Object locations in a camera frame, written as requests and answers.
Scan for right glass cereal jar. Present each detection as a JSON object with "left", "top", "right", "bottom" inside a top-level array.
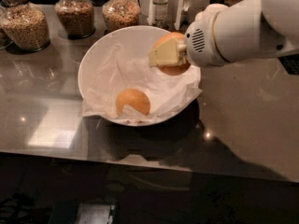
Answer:
[{"left": 102, "top": 0, "right": 140, "bottom": 32}]

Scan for clear glass bottle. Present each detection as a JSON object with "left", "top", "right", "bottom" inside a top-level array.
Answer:
[{"left": 152, "top": 0, "right": 168, "bottom": 28}]

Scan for tall stack paper bowls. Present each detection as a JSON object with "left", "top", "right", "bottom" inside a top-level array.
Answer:
[{"left": 194, "top": 4, "right": 227, "bottom": 21}]

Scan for large white bowl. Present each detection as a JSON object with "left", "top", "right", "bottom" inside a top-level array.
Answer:
[{"left": 78, "top": 25, "right": 203, "bottom": 127}]

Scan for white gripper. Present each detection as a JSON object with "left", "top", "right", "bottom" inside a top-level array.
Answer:
[{"left": 149, "top": 12, "right": 229, "bottom": 67}]

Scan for left glass grain jar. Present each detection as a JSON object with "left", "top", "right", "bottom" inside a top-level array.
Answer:
[{"left": 1, "top": 0, "right": 50, "bottom": 51}]

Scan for glass grain jar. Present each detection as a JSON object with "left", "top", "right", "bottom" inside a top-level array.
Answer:
[
  {"left": 54, "top": 0, "right": 95, "bottom": 38},
  {"left": 1, "top": 0, "right": 50, "bottom": 51}
]

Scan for middle glass grain jar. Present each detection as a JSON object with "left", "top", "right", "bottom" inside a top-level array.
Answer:
[{"left": 54, "top": 0, "right": 95, "bottom": 38}]

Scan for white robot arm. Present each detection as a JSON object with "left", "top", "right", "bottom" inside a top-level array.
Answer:
[{"left": 149, "top": 0, "right": 299, "bottom": 67}]

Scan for white crumpled paper liner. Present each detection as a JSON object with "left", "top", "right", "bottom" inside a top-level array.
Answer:
[{"left": 81, "top": 42, "right": 204, "bottom": 123}]

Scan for black rubber mat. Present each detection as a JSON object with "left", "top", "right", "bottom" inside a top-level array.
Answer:
[{"left": 279, "top": 54, "right": 299, "bottom": 75}]

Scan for white stand behind bottle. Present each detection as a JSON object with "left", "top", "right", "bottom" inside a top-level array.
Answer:
[{"left": 139, "top": 0, "right": 210, "bottom": 31}]

